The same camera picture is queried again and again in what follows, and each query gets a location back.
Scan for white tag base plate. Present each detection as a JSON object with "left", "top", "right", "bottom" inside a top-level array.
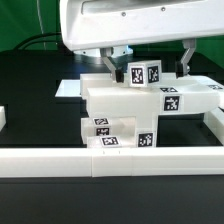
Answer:
[{"left": 55, "top": 80, "right": 81, "bottom": 97}]

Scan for black cables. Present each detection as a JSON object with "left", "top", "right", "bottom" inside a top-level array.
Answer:
[{"left": 13, "top": 32, "right": 62, "bottom": 52}]

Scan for white chair back frame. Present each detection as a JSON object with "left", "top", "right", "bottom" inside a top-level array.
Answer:
[{"left": 80, "top": 73, "right": 224, "bottom": 119}]

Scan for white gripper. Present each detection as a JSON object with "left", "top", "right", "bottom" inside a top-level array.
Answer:
[{"left": 60, "top": 0, "right": 224, "bottom": 83}]

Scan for white chair seat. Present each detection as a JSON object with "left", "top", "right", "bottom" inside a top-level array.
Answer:
[{"left": 135, "top": 113, "right": 158, "bottom": 147}]

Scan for white tagged cube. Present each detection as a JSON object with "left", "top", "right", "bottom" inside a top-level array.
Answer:
[{"left": 128, "top": 60, "right": 162, "bottom": 88}]

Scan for white fence bar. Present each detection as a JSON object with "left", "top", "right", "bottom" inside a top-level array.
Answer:
[
  {"left": 0, "top": 106, "right": 6, "bottom": 132},
  {"left": 209, "top": 108, "right": 224, "bottom": 145},
  {"left": 0, "top": 147, "right": 224, "bottom": 178}
]

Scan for white right fence bar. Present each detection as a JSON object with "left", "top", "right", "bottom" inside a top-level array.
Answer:
[{"left": 209, "top": 108, "right": 224, "bottom": 145}]

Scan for white left fence bar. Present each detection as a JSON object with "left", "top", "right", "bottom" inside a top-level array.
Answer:
[{"left": 0, "top": 106, "right": 6, "bottom": 132}]

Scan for white front fence bar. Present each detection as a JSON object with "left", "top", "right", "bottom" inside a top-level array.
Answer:
[{"left": 0, "top": 147, "right": 224, "bottom": 178}]

